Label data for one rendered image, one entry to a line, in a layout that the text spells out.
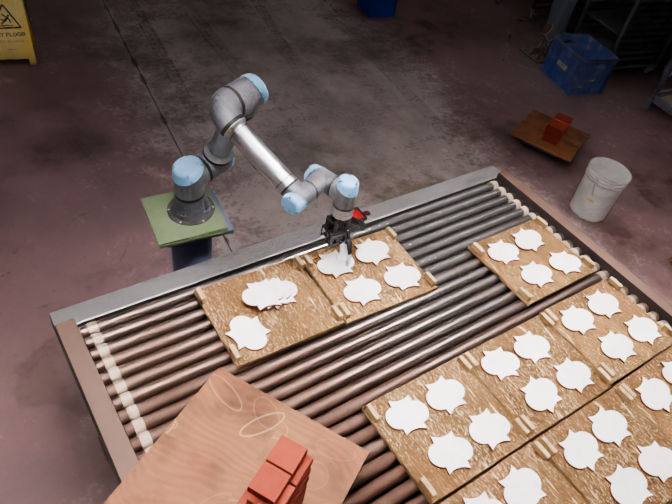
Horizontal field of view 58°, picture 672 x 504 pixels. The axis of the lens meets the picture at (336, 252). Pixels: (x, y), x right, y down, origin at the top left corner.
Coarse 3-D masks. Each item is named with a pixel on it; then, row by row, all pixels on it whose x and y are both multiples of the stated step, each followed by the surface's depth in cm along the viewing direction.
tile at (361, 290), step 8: (360, 280) 226; (368, 280) 227; (352, 288) 222; (360, 288) 223; (368, 288) 224; (376, 288) 224; (344, 296) 220; (352, 296) 220; (360, 296) 220; (368, 296) 221; (376, 296) 222
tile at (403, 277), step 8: (400, 264) 235; (392, 272) 231; (400, 272) 232; (408, 272) 233; (416, 272) 233; (384, 280) 229; (392, 280) 228; (400, 280) 229; (408, 280) 230; (416, 280) 230; (400, 288) 227
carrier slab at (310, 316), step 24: (288, 264) 228; (216, 288) 214; (240, 288) 216; (312, 288) 221; (216, 312) 207; (240, 312) 208; (264, 312) 210; (288, 312) 211; (312, 312) 213; (288, 336) 204; (312, 336) 206; (240, 360) 195
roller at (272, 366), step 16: (480, 272) 243; (448, 288) 234; (400, 304) 224; (416, 304) 226; (368, 320) 216; (384, 320) 219; (336, 336) 209; (352, 336) 213; (288, 352) 202; (304, 352) 203; (256, 368) 195; (272, 368) 197; (144, 416) 179; (160, 416) 179; (176, 416) 182; (128, 432) 174
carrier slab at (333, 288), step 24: (360, 240) 243; (384, 240) 245; (360, 264) 233; (384, 264) 235; (408, 264) 237; (336, 288) 223; (384, 288) 226; (408, 288) 228; (432, 288) 230; (360, 312) 216
